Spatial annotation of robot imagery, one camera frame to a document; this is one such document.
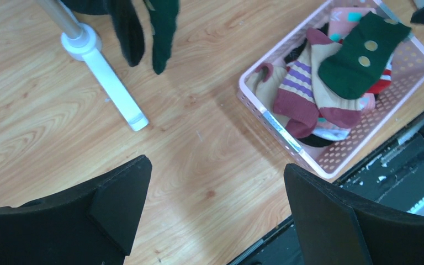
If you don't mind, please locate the red white striped sock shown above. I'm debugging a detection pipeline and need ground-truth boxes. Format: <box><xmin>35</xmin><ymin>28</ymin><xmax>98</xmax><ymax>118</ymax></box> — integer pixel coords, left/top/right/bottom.
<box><xmin>367</xmin><ymin>67</ymin><xmax>392</xmax><ymax>94</ymax></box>

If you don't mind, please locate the beige purple striped sock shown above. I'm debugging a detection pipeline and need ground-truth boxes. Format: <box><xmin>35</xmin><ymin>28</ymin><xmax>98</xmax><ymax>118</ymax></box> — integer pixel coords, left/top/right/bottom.
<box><xmin>254</xmin><ymin>45</ymin><xmax>319</xmax><ymax>139</ymax></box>
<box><xmin>306</xmin><ymin>28</ymin><xmax>362</xmax><ymax>129</ymax></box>

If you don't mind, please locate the white metal drying rack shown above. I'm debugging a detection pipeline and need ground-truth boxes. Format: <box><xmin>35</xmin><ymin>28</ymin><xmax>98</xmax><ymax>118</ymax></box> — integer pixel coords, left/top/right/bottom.
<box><xmin>37</xmin><ymin>1</ymin><xmax>149</xmax><ymax>131</ymax></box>

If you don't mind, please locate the black blue patterned sock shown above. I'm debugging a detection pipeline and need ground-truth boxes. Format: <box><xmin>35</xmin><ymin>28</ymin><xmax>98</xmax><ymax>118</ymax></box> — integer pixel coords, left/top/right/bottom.
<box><xmin>298</xmin><ymin>134</ymin><xmax>335</xmax><ymax>148</ymax></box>

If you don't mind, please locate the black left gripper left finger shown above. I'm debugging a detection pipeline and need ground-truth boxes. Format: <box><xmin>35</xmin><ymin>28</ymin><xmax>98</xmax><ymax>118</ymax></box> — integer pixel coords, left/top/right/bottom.
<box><xmin>0</xmin><ymin>155</ymin><xmax>152</xmax><ymax>264</ymax></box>

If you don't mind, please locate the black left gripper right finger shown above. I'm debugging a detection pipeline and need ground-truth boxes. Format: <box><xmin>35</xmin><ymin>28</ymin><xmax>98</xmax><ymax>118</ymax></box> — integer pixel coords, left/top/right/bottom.
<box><xmin>284</xmin><ymin>163</ymin><xmax>424</xmax><ymax>264</ymax></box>

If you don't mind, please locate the dark green sock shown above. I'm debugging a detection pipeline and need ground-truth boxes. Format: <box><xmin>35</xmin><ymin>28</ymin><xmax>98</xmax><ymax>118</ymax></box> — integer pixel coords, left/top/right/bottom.
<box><xmin>144</xmin><ymin>0</ymin><xmax>180</xmax><ymax>75</ymax></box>
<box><xmin>319</xmin><ymin>12</ymin><xmax>411</xmax><ymax>99</ymax></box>

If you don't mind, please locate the pink sock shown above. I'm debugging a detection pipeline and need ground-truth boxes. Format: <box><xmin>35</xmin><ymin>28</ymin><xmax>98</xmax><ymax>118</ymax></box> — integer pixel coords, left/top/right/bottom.
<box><xmin>327</xmin><ymin>7</ymin><xmax>377</xmax><ymax>42</ymax></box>
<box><xmin>312</xmin><ymin>93</ymin><xmax>378</xmax><ymax>141</ymax></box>

